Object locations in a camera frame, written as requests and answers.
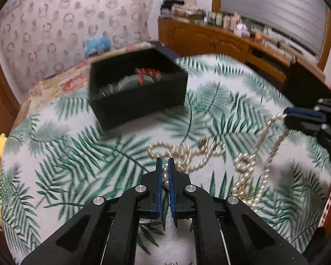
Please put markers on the black box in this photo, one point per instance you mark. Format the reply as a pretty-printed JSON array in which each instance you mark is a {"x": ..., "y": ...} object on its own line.
[{"x": 143, "y": 105}]

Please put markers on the floral blanket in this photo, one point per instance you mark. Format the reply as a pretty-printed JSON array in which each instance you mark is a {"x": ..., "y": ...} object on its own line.
[{"x": 69, "y": 80}]

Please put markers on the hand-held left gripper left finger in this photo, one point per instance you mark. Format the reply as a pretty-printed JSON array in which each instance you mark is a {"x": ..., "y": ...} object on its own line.
[{"x": 159, "y": 193}]

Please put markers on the blue plush toy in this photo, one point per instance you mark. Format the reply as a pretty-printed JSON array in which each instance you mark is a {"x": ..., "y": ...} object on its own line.
[{"x": 98, "y": 44}]

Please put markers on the dark chair back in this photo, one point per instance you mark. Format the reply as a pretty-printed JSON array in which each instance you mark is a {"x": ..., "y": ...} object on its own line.
[{"x": 306, "y": 85}]

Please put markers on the stack of folded clothes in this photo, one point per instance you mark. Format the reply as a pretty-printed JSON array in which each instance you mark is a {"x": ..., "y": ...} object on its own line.
[{"x": 182, "y": 8}]

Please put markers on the small orange object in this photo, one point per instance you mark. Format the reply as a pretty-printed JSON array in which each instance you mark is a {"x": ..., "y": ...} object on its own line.
[{"x": 258, "y": 36}]

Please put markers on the white tissue box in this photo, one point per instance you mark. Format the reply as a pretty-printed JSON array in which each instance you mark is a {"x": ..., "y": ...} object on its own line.
[{"x": 242, "y": 30}]

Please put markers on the navy blue bedsheet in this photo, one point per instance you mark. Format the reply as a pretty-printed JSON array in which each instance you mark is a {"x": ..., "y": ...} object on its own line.
[{"x": 162, "y": 49}]

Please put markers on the grey window blind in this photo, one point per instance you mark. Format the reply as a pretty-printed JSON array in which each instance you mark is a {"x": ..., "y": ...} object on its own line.
[{"x": 273, "y": 8}]

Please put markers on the wooden cabinet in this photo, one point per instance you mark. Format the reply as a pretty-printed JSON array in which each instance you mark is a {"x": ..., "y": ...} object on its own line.
[{"x": 209, "y": 41}]

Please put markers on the pale jade bangle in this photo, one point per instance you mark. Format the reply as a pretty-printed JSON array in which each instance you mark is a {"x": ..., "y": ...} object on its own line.
[{"x": 132, "y": 82}]

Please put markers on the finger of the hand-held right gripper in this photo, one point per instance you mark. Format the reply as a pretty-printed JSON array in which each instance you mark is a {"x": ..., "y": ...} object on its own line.
[
  {"x": 306, "y": 112},
  {"x": 306, "y": 122}
]

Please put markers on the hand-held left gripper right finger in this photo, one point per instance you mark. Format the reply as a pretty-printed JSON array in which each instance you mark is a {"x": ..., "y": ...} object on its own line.
[{"x": 171, "y": 193}]

